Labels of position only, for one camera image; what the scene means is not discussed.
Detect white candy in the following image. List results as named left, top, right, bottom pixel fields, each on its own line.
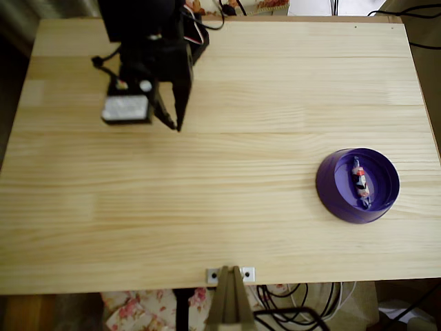
left=350, top=155, right=373, bottom=210

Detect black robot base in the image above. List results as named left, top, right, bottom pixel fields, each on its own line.
left=187, top=13, right=210, bottom=67

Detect purple bowl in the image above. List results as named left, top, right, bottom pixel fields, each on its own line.
left=315, top=147, right=401, bottom=225

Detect black plug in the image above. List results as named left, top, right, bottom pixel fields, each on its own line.
left=218, top=2, right=238, bottom=17

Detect floral fabric with trim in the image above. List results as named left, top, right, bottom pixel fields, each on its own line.
left=192, top=0, right=291, bottom=17

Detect floral cloth with red flowers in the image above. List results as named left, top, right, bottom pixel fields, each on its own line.
left=101, top=284, right=263, bottom=331

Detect white red servo wires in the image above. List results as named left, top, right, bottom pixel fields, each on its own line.
left=181, top=0, right=205, bottom=46

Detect black webcam cable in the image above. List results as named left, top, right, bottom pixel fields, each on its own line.
left=90, top=0, right=227, bottom=83

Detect silver metal bracket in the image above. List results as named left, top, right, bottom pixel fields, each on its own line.
left=205, top=266, right=256, bottom=284

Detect black cable bundle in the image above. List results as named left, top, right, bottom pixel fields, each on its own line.
left=256, top=283, right=311, bottom=313

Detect long black cable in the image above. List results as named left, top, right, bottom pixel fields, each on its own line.
left=367, top=3, right=441, bottom=18

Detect short black cable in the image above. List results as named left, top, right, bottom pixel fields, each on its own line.
left=409, top=41, right=441, bottom=51

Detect white cable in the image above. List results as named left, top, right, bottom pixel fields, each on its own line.
left=309, top=281, right=358, bottom=322

